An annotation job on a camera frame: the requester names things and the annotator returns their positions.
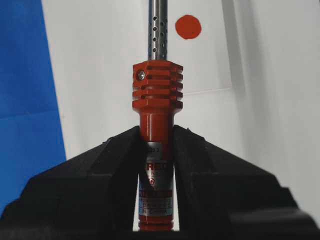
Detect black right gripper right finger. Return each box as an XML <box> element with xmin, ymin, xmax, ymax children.
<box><xmin>173</xmin><ymin>125</ymin><xmax>320</xmax><ymax>240</ymax></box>

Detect upper orange dot mark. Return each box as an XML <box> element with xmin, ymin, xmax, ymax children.
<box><xmin>175</xmin><ymin>14</ymin><xmax>202</xmax><ymax>40</ymax></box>

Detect white paper sheet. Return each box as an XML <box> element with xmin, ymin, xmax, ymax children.
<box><xmin>42</xmin><ymin>0</ymin><xmax>320</xmax><ymax>221</ymax></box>

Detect orange-handled soldering iron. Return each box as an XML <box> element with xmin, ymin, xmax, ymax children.
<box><xmin>132</xmin><ymin>0</ymin><xmax>183</xmax><ymax>231</ymax></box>

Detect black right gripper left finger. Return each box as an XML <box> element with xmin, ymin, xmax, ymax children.
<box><xmin>0</xmin><ymin>127</ymin><xmax>143</xmax><ymax>240</ymax></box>

